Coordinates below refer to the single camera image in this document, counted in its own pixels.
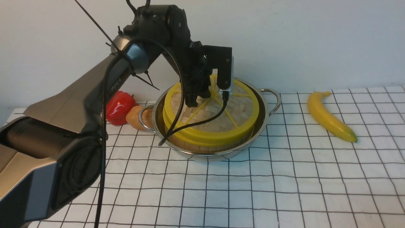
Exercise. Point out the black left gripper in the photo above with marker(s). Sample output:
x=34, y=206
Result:
x=193, y=62

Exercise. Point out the stainless steel pot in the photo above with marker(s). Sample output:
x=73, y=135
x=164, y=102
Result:
x=244, y=119

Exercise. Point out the woven steamer lid yellow rim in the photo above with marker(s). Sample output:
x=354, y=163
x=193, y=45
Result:
x=243, y=110

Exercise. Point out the brown potato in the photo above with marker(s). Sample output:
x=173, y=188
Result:
x=133, y=120

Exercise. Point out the yellow banana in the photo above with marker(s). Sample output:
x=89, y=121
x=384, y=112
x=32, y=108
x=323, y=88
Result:
x=327, y=120

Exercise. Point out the bamboo steamer with yellow rim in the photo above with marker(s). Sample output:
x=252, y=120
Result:
x=208, y=139

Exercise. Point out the white checkered tablecloth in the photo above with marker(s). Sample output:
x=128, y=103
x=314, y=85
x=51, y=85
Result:
x=294, y=175

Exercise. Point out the red bell pepper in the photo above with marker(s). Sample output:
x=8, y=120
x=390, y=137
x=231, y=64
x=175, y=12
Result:
x=118, y=107

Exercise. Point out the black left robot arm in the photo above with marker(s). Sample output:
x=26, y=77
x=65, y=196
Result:
x=57, y=150

